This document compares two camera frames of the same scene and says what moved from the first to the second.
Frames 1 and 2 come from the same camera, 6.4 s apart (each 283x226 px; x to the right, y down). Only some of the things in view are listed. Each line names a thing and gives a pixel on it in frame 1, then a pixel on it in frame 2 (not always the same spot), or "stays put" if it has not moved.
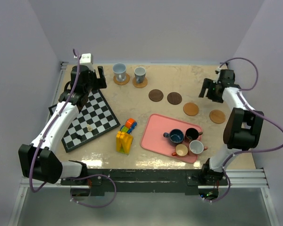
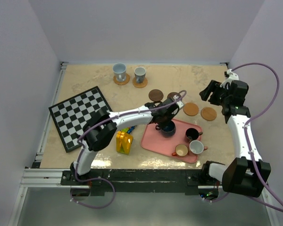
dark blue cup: [176, 135] → [168, 129]
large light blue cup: [119, 69] stays put
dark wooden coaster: [174, 98] stays put
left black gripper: [99, 83] → [163, 124]
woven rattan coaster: [126, 81] stays put
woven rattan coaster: [217, 116] → [208, 114]
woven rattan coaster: [190, 109] stays put
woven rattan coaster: [139, 85] stays put
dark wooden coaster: [156, 95] stays put
